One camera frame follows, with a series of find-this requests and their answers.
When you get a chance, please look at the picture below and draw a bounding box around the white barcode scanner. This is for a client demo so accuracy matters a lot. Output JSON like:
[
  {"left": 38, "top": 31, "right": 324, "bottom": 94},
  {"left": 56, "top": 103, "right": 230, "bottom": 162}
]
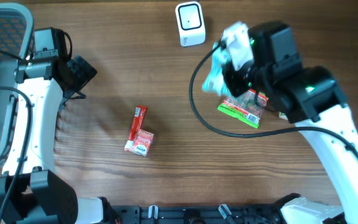
[{"left": 175, "top": 1, "right": 206, "bottom": 47}]

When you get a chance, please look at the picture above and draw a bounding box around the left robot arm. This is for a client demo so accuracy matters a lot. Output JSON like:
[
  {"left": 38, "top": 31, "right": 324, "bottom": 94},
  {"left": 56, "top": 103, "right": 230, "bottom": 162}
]
[{"left": 0, "top": 27, "right": 110, "bottom": 223}]

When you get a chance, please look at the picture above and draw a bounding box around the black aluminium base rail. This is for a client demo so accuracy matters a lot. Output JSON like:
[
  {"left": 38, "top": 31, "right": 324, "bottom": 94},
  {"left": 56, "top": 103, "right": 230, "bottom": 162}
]
[{"left": 112, "top": 204, "right": 284, "bottom": 224}]

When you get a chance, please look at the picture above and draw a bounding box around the green gummy candy bag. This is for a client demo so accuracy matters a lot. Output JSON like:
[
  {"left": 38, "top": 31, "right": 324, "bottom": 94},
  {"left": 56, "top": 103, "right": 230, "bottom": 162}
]
[{"left": 218, "top": 90, "right": 268, "bottom": 129}]

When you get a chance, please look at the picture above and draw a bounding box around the red orange snack packet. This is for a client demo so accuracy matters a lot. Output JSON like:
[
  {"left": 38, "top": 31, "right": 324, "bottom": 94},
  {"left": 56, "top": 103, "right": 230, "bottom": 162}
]
[{"left": 129, "top": 129, "right": 154, "bottom": 157}]

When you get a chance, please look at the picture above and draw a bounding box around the cup noodles container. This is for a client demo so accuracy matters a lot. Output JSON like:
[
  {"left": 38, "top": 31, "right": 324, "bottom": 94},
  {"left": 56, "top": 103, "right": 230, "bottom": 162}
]
[{"left": 279, "top": 112, "right": 288, "bottom": 120}]

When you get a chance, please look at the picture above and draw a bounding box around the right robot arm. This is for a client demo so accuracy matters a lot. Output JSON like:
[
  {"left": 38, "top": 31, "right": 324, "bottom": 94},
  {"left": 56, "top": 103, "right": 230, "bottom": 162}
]
[{"left": 221, "top": 21, "right": 358, "bottom": 223}]

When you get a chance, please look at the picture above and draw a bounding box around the teal candy bag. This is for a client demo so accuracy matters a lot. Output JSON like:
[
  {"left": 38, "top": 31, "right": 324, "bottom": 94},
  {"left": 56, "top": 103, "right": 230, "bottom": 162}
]
[{"left": 202, "top": 48, "right": 231, "bottom": 96}]

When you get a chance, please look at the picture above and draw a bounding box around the grey plastic shopping basket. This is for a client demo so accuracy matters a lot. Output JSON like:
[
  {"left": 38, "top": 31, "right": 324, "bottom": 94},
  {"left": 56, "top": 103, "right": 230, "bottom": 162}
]
[{"left": 0, "top": 3, "right": 34, "bottom": 166}]

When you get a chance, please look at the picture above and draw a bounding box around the red chocolate bar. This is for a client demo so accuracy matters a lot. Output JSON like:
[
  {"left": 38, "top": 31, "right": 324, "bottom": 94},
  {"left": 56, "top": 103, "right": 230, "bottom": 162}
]
[{"left": 124, "top": 105, "right": 147, "bottom": 151}]

